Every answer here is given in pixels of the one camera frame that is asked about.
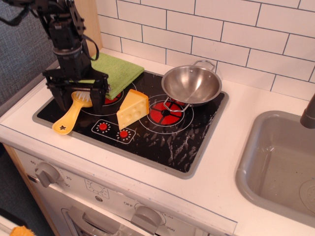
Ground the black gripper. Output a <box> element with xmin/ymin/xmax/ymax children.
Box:
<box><xmin>43</xmin><ymin>50</ymin><xmax>108</xmax><ymax>115</ymax></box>

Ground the yellow dish scrubber brush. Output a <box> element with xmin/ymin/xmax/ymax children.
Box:
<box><xmin>52</xmin><ymin>91</ymin><xmax>93</xmax><ymax>135</ymax></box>

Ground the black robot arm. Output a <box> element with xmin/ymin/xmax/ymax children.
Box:
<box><xmin>1</xmin><ymin>0</ymin><xmax>109</xmax><ymax>114</ymax></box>

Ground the black toy stove top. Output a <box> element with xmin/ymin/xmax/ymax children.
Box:
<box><xmin>31</xmin><ymin>70</ymin><xmax>229</xmax><ymax>179</ymax></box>

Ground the green folded cloth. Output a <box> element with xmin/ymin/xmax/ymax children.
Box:
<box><xmin>73</xmin><ymin>52</ymin><xmax>145</xmax><ymax>100</ymax></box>

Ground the yellow toy cheese wedge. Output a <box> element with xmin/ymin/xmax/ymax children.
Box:
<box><xmin>116</xmin><ymin>89</ymin><xmax>149</xmax><ymax>130</ymax></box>

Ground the grey left oven knob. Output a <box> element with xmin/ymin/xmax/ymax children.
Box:
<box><xmin>35</xmin><ymin>162</ymin><xmax>60</xmax><ymax>188</ymax></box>

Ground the grey oven knob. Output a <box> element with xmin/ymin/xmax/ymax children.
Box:
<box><xmin>130</xmin><ymin>206</ymin><xmax>162</xmax><ymax>235</ymax></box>
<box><xmin>35</xmin><ymin>162</ymin><xmax>60</xmax><ymax>188</ymax></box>

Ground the small steel wok pan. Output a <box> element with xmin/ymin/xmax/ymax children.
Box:
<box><xmin>161</xmin><ymin>60</ymin><xmax>222</xmax><ymax>113</ymax></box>

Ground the grey right oven knob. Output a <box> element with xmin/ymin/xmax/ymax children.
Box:
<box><xmin>130</xmin><ymin>206</ymin><xmax>162</xmax><ymax>235</ymax></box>

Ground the orange fuzzy object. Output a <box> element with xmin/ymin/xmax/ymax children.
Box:
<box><xmin>10</xmin><ymin>226</ymin><xmax>35</xmax><ymax>236</ymax></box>

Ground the grey sink basin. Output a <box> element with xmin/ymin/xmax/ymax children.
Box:
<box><xmin>236</xmin><ymin>111</ymin><xmax>315</xmax><ymax>227</ymax></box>

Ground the grey faucet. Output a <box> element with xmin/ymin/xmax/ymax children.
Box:
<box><xmin>300</xmin><ymin>94</ymin><xmax>315</xmax><ymax>129</ymax></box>

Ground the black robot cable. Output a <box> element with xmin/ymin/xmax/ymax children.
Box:
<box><xmin>82</xmin><ymin>34</ymin><xmax>100</xmax><ymax>61</ymax></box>

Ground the wooden side post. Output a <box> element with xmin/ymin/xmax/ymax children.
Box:
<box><xmin>74</xmin><ymin>0</ymin><xmax>102</xmax><ymax>50</ymax></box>

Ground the grey oven door handle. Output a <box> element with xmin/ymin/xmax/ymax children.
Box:
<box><xmin>68</xmin><ymin>206</ymin><xmax>122</xmax><ymax>236</ymax></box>

